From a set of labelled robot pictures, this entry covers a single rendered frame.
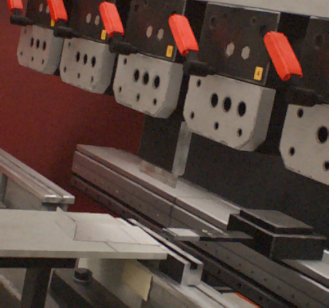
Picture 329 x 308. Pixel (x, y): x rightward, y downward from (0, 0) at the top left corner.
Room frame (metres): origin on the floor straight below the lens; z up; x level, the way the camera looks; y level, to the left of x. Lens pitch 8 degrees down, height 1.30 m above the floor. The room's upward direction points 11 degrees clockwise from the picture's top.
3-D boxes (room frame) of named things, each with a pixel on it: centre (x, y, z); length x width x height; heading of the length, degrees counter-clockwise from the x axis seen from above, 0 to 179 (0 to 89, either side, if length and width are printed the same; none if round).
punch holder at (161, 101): (1.20, 0.02, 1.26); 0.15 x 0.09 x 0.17; 33
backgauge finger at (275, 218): (1.26, -0.14, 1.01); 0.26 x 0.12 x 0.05; 123
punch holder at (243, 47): (1.03, -0.09, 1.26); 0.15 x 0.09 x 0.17; 33
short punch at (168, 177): (1.18, 0.00, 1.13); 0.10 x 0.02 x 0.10; 33
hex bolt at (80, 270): (1.20, 0.08, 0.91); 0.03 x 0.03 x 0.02
